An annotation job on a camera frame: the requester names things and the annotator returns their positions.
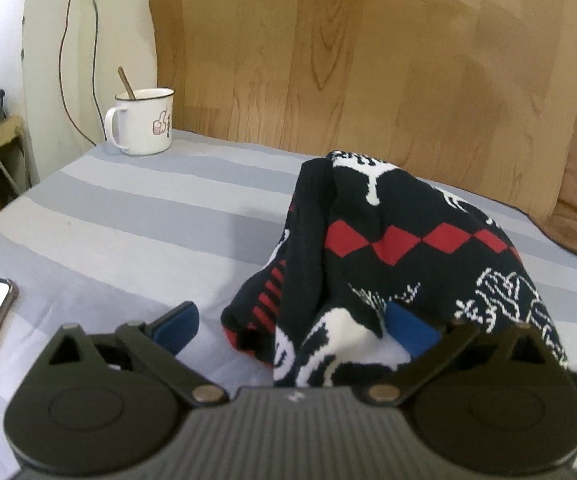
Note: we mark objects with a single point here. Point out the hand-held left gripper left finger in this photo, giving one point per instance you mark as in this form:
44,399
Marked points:
178,327

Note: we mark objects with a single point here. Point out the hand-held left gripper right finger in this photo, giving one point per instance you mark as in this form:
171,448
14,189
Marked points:
411,332

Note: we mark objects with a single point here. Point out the black red patterned knit sweater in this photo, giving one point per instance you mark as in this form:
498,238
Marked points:
418,240

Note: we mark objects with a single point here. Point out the grey striped bed sheet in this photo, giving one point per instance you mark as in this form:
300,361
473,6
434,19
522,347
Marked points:
143,240

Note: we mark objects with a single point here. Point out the white enamel mug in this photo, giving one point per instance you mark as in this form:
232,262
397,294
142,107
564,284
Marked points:
141,125

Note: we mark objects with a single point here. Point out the wooden headboard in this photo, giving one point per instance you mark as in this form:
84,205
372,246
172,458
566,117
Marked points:
368,60

